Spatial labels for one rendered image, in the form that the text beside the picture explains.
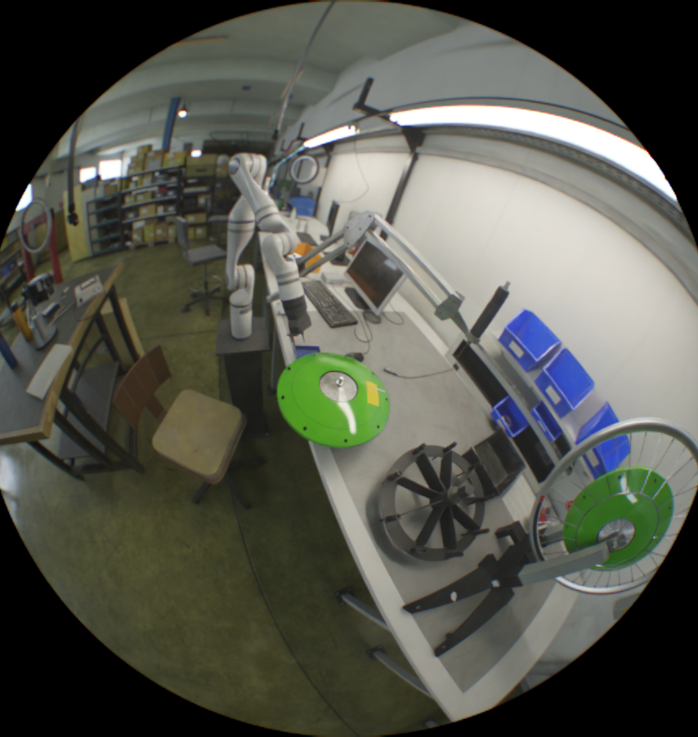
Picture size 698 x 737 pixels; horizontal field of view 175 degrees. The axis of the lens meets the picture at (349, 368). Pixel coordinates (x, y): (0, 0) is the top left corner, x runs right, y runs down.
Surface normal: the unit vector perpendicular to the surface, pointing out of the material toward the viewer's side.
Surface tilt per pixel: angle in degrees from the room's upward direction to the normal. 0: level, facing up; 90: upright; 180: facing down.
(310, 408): 17
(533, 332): 90
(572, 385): 90
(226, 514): 0
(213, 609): 0
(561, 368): 90
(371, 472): 0
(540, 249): 90
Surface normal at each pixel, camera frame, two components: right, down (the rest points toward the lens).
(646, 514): -0.82, -0.01
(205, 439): 0.27, -0.68
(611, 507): -0.92, -0.02
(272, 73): 0.36, 0.73
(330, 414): 0.22, -0.49
